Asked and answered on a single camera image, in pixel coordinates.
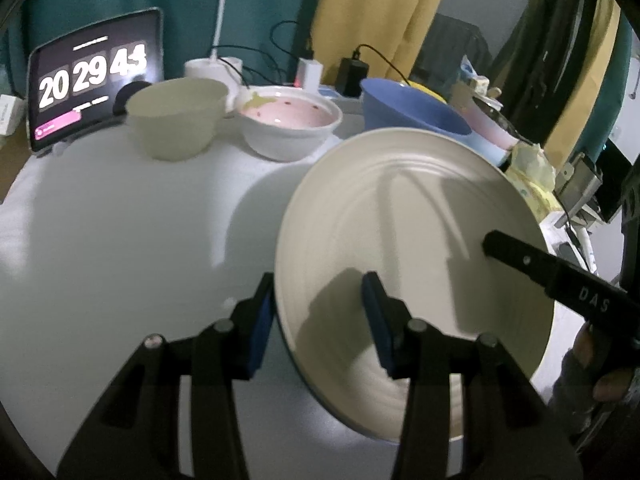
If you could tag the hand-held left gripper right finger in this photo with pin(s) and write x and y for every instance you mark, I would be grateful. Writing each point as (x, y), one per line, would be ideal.
(377, 325)

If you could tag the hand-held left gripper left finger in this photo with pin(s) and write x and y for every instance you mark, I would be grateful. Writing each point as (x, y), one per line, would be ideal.
(260, 330)

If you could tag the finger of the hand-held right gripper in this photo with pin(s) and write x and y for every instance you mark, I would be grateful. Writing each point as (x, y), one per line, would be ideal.
(520, 260)

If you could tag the cream plate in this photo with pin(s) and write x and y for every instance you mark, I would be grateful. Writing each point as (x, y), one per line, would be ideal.
(400, 210)

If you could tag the cream bowl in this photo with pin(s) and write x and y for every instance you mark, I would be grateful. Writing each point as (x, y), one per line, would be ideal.
(175, 115)

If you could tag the person's right hand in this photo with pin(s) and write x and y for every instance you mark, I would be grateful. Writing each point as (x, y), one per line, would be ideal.
(612, 387)

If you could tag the yellow tissue pack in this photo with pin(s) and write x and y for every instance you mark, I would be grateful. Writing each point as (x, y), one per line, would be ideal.
(535, 180)

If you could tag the light blue bowl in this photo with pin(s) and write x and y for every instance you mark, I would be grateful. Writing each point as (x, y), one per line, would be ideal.
(492, 154)

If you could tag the pale pink bowl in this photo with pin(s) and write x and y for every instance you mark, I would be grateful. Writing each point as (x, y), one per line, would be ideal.
(492, 130)

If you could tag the white slotted basket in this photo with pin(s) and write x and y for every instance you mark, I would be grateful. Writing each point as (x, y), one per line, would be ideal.
(465, 94)

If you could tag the yellow curtain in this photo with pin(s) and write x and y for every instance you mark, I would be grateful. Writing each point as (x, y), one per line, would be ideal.
(582, 85)
(380, 5)

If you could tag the large blue bowl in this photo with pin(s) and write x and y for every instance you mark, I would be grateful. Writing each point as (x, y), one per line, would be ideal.
(400, 110)

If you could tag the pink strawberry bowl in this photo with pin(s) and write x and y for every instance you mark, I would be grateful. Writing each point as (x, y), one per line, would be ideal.
(287, 125)

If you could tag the black charger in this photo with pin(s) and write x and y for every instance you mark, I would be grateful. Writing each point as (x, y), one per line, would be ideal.
(351, 77)

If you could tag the white charger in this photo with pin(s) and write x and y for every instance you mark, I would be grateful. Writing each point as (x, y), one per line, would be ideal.
(309, 74)

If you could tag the glass sliding door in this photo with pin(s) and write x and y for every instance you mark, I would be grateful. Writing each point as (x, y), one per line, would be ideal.
(480, 0)

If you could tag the white desk lamp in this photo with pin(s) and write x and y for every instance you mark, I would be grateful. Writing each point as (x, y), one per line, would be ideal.
(210, 67)

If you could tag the tablet with clock display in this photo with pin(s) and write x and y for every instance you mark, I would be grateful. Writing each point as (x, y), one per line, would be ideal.
(90, 75)

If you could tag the small white box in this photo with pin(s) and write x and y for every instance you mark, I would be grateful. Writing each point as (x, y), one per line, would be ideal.
(10, 115)

